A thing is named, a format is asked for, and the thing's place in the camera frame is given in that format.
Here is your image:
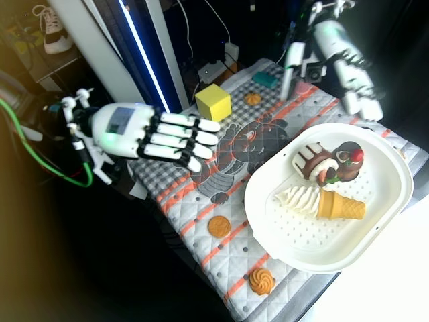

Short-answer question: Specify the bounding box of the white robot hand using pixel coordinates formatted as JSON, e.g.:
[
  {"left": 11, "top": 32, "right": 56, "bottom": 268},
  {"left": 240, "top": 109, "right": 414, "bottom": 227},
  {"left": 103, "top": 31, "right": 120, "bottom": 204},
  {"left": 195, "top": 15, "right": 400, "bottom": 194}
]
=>
[
  {"left": 280, "top": 18, "right": 385, "bottom": 122},
  {"left": 90, "top": 102, "right": 221, "bottom": 174}
]

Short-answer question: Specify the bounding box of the strawberry topped chocolate toy cake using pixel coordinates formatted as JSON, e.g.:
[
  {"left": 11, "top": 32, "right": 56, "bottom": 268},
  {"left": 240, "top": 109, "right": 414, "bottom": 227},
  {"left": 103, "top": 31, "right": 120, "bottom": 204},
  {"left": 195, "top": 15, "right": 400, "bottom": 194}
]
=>
[{"left": 292, "top": 142, "right": 340, "bottom": 187}]

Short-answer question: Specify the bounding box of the raspberry topped chocolate toy cake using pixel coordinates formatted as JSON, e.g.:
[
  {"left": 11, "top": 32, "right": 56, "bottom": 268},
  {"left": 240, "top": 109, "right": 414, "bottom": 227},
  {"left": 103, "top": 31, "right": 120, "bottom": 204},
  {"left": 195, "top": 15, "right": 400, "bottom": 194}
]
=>
[{"left": 331, "top": 140, "right": 365, "bottom": 184}]

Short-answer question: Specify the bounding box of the toy ice cream cone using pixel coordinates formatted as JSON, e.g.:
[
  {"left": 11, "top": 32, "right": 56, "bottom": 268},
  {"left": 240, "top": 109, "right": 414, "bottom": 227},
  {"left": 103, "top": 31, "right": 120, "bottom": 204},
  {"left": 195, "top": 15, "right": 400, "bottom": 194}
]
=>
[{"left": 274, "top": 186, "right": 367, "bottom": 221}]

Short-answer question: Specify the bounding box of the white perforated plastic tray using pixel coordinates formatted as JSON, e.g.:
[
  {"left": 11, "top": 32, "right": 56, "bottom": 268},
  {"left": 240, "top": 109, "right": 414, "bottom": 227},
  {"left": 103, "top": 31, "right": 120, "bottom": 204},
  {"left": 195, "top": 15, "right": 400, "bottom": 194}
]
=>
[{"left": 243, "top": 122, "right": 414, "bottom": 275}]

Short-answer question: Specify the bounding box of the pink sandwich toy cookie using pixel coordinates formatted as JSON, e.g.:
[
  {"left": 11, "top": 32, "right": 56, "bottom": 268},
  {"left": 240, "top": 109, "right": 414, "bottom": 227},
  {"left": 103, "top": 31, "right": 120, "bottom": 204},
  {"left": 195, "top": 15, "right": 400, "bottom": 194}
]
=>
[{"left": 294, "top": 82, "right": 314, "bottom": 97}]

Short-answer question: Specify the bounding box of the white robot torso column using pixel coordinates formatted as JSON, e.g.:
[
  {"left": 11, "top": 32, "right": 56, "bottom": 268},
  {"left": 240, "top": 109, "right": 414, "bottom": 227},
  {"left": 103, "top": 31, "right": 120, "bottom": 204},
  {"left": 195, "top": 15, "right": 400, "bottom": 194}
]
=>
[{"left": 48, "top": 0, "right": 190, "bottom": 114}]

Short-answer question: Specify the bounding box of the green block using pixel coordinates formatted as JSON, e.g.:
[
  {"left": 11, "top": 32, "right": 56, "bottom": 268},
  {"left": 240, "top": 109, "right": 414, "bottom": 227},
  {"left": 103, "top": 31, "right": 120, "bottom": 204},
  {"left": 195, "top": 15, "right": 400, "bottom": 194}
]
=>
[{"left": 251, "top": 71, "right": 279, "bottom": 89}]

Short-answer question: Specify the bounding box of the yellow block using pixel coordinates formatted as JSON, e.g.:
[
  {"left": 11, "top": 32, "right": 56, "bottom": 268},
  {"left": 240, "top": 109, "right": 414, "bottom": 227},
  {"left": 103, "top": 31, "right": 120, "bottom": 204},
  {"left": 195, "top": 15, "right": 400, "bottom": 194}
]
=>
[{"left": 194, "top": 83, "right": 233, "bottom": 122}]

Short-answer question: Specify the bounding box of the white power adapter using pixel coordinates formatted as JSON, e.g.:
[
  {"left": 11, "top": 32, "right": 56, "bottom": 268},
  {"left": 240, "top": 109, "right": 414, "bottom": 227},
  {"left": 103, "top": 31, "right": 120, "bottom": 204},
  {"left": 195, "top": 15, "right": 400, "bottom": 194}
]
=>
[{"left": 223, "top": 42, "right": 240, "bottom": 63}]

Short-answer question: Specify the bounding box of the white power strip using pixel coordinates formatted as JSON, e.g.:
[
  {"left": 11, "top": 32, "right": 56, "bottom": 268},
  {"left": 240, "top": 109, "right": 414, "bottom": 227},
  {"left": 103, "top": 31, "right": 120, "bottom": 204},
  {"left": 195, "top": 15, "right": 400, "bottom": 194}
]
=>
[{"left": 197, "top": 59, "right": 233, "bottom": 85}]

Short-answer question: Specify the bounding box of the white sneaker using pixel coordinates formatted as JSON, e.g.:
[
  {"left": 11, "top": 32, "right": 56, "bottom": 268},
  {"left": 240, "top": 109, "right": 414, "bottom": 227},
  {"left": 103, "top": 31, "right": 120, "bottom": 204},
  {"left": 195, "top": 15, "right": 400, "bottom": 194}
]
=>
[{"left": 32, "top": 3, "right": 74, "bottom": 55}]

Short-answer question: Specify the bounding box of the grey bear print quilt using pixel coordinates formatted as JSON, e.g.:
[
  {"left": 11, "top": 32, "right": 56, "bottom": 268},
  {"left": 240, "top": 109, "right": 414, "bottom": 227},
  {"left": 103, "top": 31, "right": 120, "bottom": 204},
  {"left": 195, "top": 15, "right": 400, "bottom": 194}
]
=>
[{"left": 127, "top": 57, "right": 422, "bottom": 322}]

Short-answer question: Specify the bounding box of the round flat orange cookie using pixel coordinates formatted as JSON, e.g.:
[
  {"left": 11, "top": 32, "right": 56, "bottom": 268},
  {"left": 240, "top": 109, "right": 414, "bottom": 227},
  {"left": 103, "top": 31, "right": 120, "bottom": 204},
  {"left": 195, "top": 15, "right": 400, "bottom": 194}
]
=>
[{"left": 207, "top": 215, "right": 232, "bottom": 239}]

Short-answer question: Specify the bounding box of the orange swirl toy cookie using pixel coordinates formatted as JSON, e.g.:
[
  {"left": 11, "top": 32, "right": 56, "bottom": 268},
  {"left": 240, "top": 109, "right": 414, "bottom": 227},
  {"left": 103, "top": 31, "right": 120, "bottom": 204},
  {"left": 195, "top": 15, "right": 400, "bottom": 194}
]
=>
[{"left": 248, "top": 267, "right": 276, "bottom": 296}]

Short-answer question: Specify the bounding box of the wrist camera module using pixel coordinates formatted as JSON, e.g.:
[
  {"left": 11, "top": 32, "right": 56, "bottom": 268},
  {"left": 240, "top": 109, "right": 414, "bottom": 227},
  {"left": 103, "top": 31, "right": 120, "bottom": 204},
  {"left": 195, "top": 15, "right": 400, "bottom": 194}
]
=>
[{"left": 301, "top": 60, "right": 328, "bottom": 83}]

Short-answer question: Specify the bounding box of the green cable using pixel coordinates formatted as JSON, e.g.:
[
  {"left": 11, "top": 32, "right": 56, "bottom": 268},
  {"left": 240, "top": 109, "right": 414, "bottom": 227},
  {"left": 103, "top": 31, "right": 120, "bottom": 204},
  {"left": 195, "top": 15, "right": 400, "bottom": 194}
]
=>
[{"left": 0, "top": 98, "right": 94, "bottom": 189}]

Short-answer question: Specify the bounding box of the white cable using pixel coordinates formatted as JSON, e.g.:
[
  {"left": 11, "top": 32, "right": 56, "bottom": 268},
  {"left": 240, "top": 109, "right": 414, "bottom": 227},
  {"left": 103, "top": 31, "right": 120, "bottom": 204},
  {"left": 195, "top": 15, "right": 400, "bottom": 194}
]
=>
[
  {"left": 175, "top": 0, "right": 196, "bottom": 60},
  {"left": 203, "top": 0, "right": 233, "bottom": 46}
]

